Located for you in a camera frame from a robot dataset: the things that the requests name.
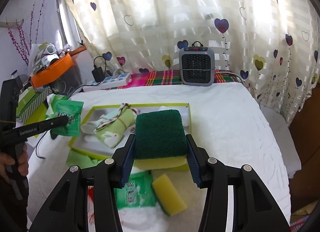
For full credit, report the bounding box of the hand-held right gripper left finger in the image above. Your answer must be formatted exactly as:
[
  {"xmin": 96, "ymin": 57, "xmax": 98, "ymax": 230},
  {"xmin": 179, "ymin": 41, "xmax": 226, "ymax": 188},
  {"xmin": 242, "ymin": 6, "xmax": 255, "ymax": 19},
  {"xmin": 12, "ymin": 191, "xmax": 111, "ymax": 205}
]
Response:
[{"xmin": 29, "ymin": 133, "xmax": 137, "ymax": 232}]

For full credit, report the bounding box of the small grey space heater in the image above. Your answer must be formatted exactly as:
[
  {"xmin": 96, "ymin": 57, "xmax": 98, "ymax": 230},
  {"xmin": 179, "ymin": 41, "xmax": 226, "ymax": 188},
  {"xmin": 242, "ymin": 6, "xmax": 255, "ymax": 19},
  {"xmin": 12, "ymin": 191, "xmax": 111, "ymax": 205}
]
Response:
[{"xmin": 179, "ymin": 41, "xmax": 216, "ymax": 87}]

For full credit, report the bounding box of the lime green shallow box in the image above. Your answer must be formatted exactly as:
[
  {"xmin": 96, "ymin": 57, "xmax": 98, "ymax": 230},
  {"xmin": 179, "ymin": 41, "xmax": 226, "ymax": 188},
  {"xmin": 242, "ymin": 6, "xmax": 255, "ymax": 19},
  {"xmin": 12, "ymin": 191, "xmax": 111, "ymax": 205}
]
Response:
[{"xmin": 68, "ymin": 102, "xmax": 192, "ymax": 171}]

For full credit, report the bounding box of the heart print curtain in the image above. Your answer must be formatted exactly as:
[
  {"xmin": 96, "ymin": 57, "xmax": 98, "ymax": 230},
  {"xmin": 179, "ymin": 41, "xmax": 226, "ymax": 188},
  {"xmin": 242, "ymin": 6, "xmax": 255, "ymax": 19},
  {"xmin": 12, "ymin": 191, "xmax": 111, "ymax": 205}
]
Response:
[{"xmin": 60, "ymin": 0, "xmax": 320, "ymax": 128}]

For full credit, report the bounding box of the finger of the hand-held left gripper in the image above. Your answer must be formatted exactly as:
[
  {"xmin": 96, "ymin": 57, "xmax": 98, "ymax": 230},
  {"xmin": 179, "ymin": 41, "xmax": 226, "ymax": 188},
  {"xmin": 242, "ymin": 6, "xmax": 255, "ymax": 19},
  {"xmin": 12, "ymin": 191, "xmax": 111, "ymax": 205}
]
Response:
[{"xmin": 1, "ymin": 117, "xmax": 69, "ymax": 145}]

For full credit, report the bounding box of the orange tray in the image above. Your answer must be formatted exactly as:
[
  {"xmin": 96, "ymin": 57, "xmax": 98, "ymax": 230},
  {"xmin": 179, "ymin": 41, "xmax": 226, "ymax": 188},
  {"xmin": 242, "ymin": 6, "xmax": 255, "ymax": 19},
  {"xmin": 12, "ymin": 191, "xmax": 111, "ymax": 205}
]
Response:
[{"xmin": 30, "ymin": 54, "xmax": 76, "ymax": 88}]

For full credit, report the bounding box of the person's left forearm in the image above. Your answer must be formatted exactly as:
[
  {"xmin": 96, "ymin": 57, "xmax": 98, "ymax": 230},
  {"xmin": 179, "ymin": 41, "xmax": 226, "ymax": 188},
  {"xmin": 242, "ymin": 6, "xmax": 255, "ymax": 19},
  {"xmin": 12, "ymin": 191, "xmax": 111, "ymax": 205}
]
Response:
[{"xmin": 0, "ymin": 176, "xmax": 28, "ymax": 232}]

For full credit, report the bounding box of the metal window frame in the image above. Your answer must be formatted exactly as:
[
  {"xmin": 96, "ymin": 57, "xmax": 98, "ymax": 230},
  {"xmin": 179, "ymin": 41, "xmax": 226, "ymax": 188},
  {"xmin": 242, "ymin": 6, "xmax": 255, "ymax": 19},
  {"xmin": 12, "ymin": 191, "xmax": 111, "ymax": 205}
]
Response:
[{"xmin": 55, "ymin": 0, "xmax": 83, "ymax": 48}]

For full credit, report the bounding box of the wooden wardrobe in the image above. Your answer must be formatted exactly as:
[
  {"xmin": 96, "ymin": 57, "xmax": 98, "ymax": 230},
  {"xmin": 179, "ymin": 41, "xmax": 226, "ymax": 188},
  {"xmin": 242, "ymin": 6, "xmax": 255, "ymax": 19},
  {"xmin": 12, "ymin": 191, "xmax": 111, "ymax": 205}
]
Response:
[{"xmin": 287, "ymin": 92, "xmax": 320, "ymax": 212}]

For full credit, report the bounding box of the lime chevron pattern box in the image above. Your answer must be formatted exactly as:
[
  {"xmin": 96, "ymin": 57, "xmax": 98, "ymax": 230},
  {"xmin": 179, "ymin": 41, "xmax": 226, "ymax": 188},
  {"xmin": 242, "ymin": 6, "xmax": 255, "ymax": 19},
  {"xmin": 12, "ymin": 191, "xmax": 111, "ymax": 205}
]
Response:
[{"xmin": 16, "ymin": 88, "xmax": 50, "ymax": 125}]

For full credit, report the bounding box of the yellow green scouring sponge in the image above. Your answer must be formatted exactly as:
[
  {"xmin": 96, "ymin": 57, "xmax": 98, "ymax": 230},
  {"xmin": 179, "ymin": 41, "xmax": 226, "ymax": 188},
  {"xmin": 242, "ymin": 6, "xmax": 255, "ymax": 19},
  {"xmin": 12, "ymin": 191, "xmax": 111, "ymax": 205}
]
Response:
[
  {"xmin": 152, "ymin": 174, "xmax": 188, "ymax": 217},
  {"xmin": 133, "ymin": 109, "xmax": 189, "ymax": 171}
]

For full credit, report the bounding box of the person's left hand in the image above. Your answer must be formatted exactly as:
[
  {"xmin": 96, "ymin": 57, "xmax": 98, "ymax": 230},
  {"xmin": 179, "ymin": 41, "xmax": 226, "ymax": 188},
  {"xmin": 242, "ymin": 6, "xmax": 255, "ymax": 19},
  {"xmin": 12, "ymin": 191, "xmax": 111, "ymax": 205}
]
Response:
[{"xmin": 0, "ymin": 145, "xmax": 30, "ymax": 180}]

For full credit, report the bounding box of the green rabbit print towel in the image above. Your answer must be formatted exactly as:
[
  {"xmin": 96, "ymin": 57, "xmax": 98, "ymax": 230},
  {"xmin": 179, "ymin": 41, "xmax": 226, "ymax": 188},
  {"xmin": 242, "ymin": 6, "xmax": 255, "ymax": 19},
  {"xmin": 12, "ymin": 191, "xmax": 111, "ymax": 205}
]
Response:
[{"xmin": 96, "ymin": 108, "xmax": 137, "ymax": 149}]

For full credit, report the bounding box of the light green cloth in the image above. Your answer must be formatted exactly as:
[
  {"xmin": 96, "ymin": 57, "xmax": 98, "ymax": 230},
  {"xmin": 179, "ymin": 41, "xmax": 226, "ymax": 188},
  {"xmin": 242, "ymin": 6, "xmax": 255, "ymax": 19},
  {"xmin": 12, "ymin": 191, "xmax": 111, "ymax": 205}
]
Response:
[{"xmin": 66, "ymin": 148, "xmax": 100, "ymax": 168}]

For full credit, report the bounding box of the colourful plaid cloth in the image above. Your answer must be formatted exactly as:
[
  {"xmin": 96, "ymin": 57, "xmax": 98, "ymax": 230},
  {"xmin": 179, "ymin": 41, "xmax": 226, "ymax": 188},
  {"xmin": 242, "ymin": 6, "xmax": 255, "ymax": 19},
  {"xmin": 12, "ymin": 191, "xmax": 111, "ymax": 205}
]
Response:
[{"xmin": 117, "ymin": 69, "xmax": 240, "ymax": 90}]

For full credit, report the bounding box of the green wet wipe packet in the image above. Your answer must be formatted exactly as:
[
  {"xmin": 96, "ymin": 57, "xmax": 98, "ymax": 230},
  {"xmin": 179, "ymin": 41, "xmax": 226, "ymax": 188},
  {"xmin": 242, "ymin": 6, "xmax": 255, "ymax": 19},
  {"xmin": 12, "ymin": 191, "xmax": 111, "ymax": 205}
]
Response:
[
  {"xmin": 114, "ymin": 172, "xmax": 158, "ymax": 210},
  {"xmin": 49, "ymin": 100, "xmax": 84, "ymax": 137}
]

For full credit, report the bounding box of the black charger adapter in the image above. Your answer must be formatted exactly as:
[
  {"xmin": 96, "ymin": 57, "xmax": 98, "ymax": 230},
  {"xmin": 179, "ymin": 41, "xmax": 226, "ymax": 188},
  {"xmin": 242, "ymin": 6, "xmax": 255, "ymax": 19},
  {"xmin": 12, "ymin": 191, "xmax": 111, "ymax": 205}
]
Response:
[{"xmin": 92, "ymin": 56, "xmax": 113, "ymax": 83}]

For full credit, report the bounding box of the crumpled green plastic bag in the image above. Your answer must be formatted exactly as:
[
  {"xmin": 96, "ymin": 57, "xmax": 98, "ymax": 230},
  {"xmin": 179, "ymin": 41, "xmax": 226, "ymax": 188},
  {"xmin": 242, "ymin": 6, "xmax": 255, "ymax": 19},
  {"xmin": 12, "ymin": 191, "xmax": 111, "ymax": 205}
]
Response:
[{"xmin": 46, "ymin": 94, "xmax": 69, "ymax": 120}]

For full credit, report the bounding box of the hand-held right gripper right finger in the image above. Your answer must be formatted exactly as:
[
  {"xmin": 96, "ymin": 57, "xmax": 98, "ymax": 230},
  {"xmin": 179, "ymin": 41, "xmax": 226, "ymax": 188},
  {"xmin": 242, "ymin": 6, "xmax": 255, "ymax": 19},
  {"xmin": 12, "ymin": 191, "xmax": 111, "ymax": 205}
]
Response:
[{"xmin": 185, "ymin": 134, "xmax": 292, "ymax": 232}]

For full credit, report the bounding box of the black usb cable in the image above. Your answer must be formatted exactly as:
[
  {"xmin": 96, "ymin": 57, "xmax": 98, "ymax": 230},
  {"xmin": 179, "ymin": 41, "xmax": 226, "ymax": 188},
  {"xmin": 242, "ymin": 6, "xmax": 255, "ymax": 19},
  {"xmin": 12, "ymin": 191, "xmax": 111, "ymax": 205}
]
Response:
[{"xmin": 34, "ymin": 83, "xmax": 87, "ymax": 160}]

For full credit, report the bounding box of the white blue power strip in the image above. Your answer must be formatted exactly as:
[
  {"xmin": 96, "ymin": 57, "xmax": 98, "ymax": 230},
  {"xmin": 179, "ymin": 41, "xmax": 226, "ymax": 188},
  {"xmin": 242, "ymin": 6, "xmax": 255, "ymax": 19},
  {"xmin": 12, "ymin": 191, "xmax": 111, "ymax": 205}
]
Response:
[{"xmin": 82, "ymin": 73, "xmax": 132, "ymax": 93}]

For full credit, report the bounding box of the mint mesh cloth roll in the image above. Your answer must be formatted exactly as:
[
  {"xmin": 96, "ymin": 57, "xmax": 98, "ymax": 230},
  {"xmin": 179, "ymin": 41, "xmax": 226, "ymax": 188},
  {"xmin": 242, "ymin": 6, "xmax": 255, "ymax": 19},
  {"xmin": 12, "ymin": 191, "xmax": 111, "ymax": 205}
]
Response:
[{"xmin": 95, "ymin": 102, "xmax": 137, "ymax": 129}]

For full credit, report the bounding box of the pink twig decoration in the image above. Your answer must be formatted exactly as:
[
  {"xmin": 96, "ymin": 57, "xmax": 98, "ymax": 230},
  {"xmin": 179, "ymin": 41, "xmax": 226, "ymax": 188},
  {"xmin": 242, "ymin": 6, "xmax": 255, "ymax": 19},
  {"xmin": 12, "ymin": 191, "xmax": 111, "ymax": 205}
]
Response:
[{"xmin": 7, "ymin": 0, "xmax": 47, "ymax": 66}]

